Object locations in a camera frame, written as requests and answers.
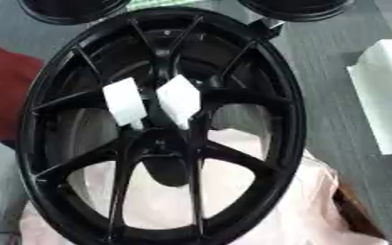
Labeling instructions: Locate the black spoked wheel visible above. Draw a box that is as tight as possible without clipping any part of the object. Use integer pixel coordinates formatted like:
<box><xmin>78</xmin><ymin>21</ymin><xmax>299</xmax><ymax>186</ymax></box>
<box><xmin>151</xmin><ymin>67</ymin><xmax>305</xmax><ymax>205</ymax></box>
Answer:
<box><xmin>13</xmin><ymin>7</ymin><xmax>309</xmax><ymax>245</ymax></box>

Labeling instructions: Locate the white box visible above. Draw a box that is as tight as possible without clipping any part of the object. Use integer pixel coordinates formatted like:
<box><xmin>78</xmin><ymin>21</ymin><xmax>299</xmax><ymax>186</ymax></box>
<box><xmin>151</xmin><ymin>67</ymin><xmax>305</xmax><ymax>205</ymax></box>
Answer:
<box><xmin>344</xmin><ymin>38</ymin><xmax>392</xmax><ymax>156</ymax></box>

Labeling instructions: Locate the white pin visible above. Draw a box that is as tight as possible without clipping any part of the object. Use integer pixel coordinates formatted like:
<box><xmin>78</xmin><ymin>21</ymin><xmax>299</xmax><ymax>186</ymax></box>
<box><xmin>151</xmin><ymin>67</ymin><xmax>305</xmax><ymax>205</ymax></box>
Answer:
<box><xmin>100</xmin><ymin>77</ymin><xmax>149</xmax><ymax>131</ymax></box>
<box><xmin>154</xmin><ymin>74</ymin><xmax>203</xmax><ymax>131</ymax></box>

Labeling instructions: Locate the red cloth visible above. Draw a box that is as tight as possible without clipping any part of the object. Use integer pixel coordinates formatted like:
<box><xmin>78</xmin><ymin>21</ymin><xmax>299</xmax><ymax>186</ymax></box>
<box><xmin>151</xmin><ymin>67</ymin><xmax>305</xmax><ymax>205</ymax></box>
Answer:
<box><xmin>0</xmin><ymin>42</ymin><xmax>46</xmax><ymax>144</ymax></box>

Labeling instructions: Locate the pale pink cloth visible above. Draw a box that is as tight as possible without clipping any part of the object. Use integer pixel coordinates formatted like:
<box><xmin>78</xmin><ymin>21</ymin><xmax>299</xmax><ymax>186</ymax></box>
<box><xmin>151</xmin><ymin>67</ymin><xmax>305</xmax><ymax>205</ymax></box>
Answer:
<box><xmin>16</xmin><ymin>102</ymin><xmax>392</xmax><ymax>245</ymax></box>

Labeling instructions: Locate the black round wheel rim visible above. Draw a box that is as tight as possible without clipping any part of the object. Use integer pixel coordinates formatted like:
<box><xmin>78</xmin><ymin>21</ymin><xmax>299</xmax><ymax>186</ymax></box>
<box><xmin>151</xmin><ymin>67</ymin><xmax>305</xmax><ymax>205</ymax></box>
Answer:
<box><xmin>15</xmin><ymin>0</ymin><xmax>133</xmax><ymax>26</ymax></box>
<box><xmin>236</xmin><ymin>0</ymin><xmax>357</xmax><ymax>23</ymax></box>

